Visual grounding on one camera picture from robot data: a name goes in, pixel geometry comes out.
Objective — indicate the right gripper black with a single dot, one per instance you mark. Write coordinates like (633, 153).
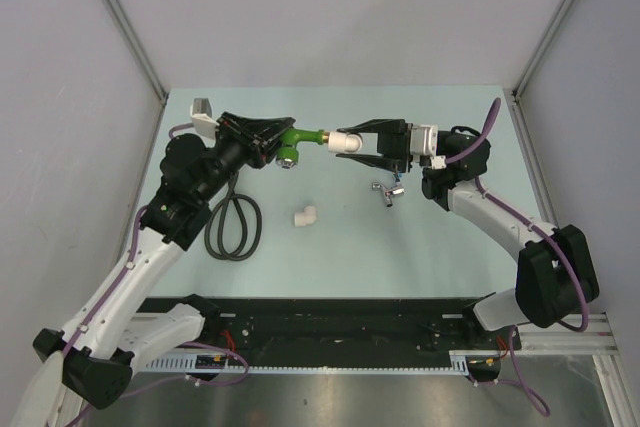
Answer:
(393, 143)

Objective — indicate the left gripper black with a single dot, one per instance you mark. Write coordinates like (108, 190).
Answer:
(242, 130)

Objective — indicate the green plastic faucet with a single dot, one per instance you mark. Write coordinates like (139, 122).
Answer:
(287, 155)

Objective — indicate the white straight pipe fitting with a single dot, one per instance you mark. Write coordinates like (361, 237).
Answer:
(343, 143)

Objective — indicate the white elbow pipe fitting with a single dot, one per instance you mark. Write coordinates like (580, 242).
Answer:
(307, 217)

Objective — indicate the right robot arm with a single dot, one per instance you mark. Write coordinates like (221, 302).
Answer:
(555, 278)

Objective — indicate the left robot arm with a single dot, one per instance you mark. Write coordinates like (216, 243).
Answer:
(89, 355)

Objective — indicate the chrome metal faucet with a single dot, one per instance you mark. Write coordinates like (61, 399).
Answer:
(389, 193)

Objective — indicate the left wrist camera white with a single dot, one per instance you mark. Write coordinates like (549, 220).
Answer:
(202, 118)

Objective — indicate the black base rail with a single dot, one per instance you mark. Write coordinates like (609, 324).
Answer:
(346, 333)

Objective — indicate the perforated cable tray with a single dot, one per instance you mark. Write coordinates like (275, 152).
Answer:
(185, 361)

